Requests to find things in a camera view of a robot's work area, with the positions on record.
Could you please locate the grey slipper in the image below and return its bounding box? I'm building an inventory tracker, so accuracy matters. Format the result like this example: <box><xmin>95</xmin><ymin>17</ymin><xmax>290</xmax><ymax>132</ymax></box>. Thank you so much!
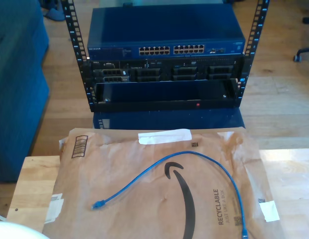
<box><xmin>43</xmin><ymin>7</ymin><xmax>66</xmax><ymax>22</ymax></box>

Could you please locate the brown paper mailer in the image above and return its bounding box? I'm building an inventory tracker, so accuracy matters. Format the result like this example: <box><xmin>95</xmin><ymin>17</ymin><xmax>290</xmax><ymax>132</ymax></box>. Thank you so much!
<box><xmin>41</xmin><ymin>127</ymin><xmax>287</xmax><ymax>239</ymax></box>

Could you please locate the blue network switch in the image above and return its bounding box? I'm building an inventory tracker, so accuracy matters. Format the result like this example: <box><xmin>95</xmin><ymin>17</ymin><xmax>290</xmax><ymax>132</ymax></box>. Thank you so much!
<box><xmin>86</xmin><ymin>6</ymin><xmax>246</xmax><ymax>60</ymax></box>

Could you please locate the black office chair base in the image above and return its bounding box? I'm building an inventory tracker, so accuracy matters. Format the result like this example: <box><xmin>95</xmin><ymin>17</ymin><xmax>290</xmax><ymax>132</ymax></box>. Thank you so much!
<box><xmin>293</xmin><ymin>16</ymin><xmax>309</xmax><ymax>62</ymax></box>

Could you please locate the blue sofa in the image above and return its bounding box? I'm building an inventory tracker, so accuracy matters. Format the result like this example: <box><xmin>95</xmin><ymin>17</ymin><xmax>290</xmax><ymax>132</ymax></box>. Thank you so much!
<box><xmin>0</xmin><ymin>0</ymin><xmax>50</xmax><ymax>184</ymax></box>

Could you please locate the dark blue base box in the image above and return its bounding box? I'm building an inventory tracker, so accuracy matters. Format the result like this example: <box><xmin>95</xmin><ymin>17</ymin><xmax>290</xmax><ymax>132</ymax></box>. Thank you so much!
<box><xmin>92</xmin><ymin>109</ymin><xmax>246</xmax><ymax>130</ymax></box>

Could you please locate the black server rack frame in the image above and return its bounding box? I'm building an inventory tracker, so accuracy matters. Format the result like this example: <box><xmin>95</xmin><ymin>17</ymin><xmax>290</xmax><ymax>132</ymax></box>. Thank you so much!
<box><xmin>61</xmin><ymin>0</ymin><xmax>270</xmax><ymax>113</ymax></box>

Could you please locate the black empty rack tray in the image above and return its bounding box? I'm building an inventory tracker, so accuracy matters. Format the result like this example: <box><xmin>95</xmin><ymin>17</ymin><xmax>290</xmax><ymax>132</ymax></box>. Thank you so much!
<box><xmin>90</xmin><ymin>78</ymin><xmax>242</xmax><ymax>113</ymax></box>

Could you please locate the black rack server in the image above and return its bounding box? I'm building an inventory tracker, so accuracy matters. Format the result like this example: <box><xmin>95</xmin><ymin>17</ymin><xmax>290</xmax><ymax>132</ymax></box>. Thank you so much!
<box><xmin>89</xmin><ymin>57</ymin><xmax>245</xmax><ymax>83</ymax></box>

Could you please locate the blue network cable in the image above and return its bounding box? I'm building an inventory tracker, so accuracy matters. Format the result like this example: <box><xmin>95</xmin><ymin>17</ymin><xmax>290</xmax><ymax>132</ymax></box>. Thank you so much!
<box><xmin>91</xmin><ymin>150</ymin><xmax>250</xmax><ymax>239</ymax></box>

